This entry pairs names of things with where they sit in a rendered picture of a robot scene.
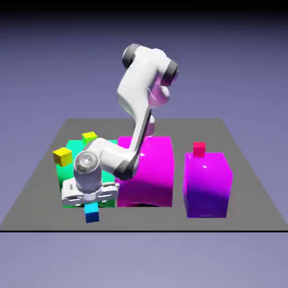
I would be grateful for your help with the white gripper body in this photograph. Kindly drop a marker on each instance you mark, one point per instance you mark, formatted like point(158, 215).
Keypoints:
point(69, 191)

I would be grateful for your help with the large green box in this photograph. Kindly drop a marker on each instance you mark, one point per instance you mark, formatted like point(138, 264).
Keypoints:
point(65, 174)

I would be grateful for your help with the small red cube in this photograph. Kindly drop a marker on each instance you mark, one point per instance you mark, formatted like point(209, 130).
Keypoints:
point(199, 149)

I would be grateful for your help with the small lime cube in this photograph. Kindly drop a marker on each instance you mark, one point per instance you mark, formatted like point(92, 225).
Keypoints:
point(88, 136)

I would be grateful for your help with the small yellow cube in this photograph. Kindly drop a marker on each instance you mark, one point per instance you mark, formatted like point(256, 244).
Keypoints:
point(63, 156)

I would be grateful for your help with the large magenta box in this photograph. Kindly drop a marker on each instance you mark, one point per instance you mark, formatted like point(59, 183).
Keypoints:
point(155, 171)

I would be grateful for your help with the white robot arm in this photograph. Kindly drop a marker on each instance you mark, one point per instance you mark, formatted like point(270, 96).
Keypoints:
point(139, 90)

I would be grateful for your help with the large purple box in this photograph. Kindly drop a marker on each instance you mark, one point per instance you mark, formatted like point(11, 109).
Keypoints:
point(207, 184)

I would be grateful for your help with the small blue cube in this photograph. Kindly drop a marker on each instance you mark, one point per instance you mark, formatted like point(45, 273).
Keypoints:
point(92, 212)

